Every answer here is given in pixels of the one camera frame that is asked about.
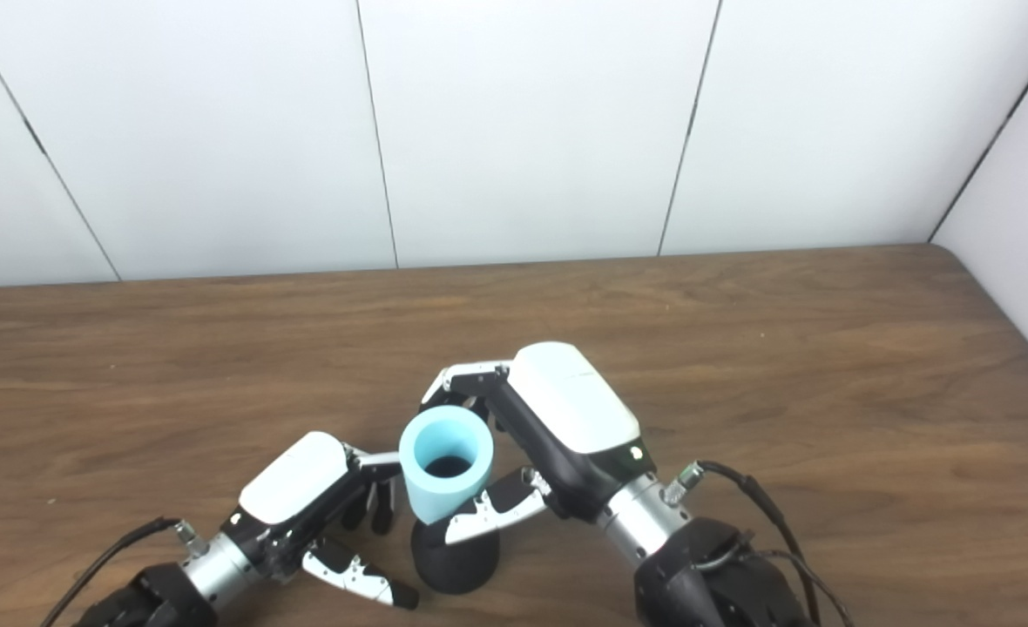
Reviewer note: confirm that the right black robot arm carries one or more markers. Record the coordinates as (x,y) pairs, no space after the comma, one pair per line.
(706,575)

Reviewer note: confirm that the black nozzle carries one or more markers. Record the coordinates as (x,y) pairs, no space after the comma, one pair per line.
(457,566)

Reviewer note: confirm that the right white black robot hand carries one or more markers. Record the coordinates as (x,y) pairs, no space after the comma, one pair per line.
(571,401)

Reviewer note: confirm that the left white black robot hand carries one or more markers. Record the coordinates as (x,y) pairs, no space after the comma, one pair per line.
(292,479)

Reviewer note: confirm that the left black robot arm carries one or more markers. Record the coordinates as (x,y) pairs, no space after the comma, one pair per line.
(213,566)

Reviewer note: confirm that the light blue cylinder cup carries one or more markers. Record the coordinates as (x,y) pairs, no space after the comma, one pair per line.
(431,496)

